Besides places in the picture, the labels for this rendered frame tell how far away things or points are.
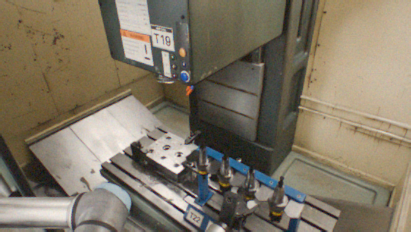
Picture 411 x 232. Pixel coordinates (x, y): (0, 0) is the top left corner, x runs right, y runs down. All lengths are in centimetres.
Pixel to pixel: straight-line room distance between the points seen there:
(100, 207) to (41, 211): 18
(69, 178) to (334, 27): 185
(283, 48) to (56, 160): 161
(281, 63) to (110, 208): 106
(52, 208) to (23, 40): 130
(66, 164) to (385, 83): 200
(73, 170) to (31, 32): 91
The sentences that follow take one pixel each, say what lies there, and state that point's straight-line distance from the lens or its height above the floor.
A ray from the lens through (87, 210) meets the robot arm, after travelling 81.
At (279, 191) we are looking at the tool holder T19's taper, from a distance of 95.
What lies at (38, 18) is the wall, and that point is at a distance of 201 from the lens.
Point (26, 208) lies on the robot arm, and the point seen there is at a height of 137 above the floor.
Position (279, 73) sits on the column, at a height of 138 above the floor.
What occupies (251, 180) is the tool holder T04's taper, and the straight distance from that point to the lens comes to 100.
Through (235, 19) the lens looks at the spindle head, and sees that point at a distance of 99.
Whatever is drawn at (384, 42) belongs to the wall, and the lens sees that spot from 168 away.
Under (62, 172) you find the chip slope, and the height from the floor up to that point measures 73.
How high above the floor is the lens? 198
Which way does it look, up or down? 33 degrees down
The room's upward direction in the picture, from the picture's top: 3 degrees counter-clockwise
